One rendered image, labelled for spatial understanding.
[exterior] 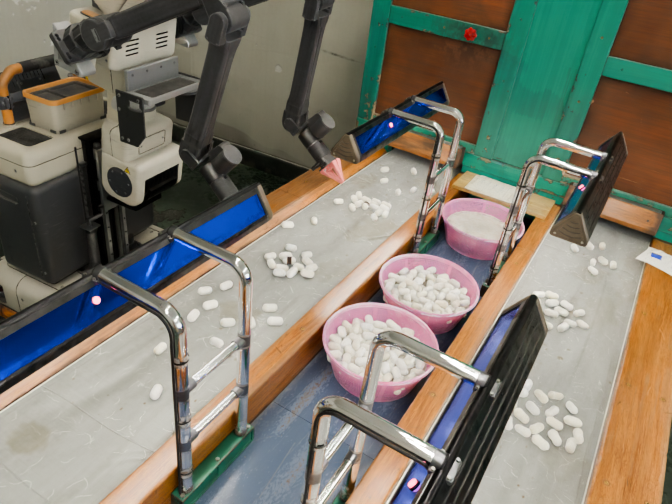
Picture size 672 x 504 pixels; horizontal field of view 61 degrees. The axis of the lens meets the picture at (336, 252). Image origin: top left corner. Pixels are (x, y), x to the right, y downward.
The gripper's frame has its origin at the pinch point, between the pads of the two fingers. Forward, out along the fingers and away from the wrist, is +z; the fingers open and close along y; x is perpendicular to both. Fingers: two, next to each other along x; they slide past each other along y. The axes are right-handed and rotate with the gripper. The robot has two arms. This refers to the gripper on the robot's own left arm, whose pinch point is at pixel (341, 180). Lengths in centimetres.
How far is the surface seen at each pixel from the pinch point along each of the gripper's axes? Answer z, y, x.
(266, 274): 9, -49, 0
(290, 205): -3.0, -18.2, 7.6
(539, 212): 48, 32, -33
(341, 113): -36, 123, 67
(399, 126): -1.1, -6.2, -32.6
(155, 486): 26, -111, -16
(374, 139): -1.7, -20.8, -32.9
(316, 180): -5.4, 1.3, 9.4
